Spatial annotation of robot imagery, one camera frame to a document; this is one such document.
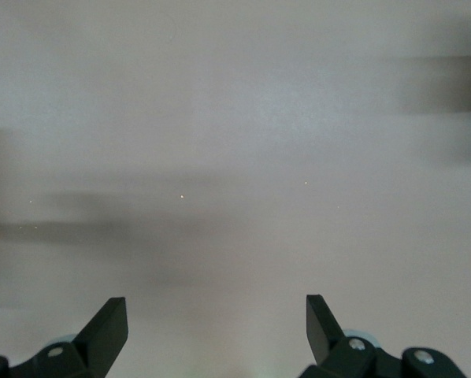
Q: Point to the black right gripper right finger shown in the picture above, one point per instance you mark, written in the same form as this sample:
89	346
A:
326	342

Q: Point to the brown table cover sheet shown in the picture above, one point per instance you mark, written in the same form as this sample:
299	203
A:
235	118

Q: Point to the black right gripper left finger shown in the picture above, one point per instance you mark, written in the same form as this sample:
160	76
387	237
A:
97	342

